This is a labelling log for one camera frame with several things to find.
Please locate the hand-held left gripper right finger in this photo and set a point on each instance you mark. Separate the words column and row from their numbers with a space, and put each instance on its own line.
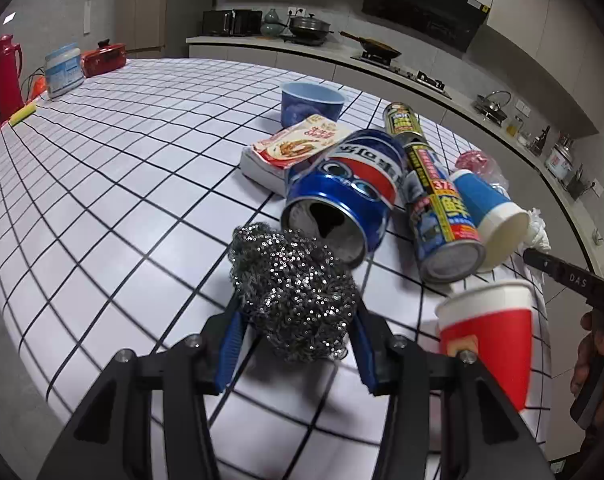
column 364, row 356

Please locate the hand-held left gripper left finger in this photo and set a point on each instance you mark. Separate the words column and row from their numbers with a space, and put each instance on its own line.
column 230, row 346

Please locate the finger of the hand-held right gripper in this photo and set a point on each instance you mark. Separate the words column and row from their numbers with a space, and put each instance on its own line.
column 566, row 275

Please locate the white tissue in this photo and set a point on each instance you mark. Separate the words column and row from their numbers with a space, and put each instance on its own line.
column 537, row 230

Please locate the steel wool scrubber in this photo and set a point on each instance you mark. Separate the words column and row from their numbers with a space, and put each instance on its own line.
column 292, row 290

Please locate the black and yellow drink can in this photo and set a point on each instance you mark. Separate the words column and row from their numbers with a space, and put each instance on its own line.
column 431, row 200

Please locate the beige drink carton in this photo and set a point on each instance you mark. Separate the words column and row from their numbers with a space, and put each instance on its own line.
column 282, row 152

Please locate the person's right hand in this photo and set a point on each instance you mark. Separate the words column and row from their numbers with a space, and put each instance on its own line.
column 586, row 350

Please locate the black knife holder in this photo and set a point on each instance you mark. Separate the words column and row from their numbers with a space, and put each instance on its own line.
column 579, row 185

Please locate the red paper cup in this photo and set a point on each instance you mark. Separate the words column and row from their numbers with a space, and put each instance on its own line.
column 491, row 350

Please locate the blue paper cup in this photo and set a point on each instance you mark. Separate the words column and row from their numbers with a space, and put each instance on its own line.
column 481, row 205

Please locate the white rice cooker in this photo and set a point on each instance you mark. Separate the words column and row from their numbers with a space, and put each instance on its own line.
column 559, row 160

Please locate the dark glass bottle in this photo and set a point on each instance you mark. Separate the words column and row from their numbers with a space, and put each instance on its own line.
column 541, row 142

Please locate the pink plastic bag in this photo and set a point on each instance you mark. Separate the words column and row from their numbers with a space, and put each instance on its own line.
column 474, row 160

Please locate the yellow oil bottle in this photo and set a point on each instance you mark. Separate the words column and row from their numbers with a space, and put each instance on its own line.
column 514, row 127

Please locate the blue soda can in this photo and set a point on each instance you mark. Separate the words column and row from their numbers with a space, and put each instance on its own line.
column 352, row 175

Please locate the white grid tablecloth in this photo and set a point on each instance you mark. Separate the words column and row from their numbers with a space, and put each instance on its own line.
column 132, row 185

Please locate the gas stove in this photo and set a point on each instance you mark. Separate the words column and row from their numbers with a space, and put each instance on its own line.
column 421, row 79

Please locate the blue bowl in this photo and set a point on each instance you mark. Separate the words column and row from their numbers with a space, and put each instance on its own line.
column 307, row 105

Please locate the black wok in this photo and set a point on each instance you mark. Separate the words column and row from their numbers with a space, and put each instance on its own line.
column 379, row 50

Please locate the yellow sponge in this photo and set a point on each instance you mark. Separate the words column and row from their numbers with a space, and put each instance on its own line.
column 23, row 115

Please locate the black range hood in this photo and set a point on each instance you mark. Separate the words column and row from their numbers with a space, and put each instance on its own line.
column 416, row 0

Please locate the red cooking pot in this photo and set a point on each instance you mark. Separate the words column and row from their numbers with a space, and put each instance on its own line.
column 104, row 59

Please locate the white tub with blue label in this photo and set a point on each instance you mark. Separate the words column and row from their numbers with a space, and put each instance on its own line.
column 64, row 72

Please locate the orange packet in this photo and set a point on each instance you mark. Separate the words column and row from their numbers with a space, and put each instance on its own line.
column 39, row 87

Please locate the black microwave oven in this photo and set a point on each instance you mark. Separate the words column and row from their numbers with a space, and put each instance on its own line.
column 229, row 22

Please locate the pan with glass lid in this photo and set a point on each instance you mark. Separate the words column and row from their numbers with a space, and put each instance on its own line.
column 308, row 27

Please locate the tall beige cabinet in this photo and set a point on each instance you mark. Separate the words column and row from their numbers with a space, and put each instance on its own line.
column 142, row 10

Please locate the red thermos jug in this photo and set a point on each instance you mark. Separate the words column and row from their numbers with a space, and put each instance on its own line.
column 6, row 77

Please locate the white wall outlet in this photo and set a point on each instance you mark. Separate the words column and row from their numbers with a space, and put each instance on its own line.
column 520, row 106

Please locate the white wall panel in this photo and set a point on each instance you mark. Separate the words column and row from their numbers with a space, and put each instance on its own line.
column 87, row 17

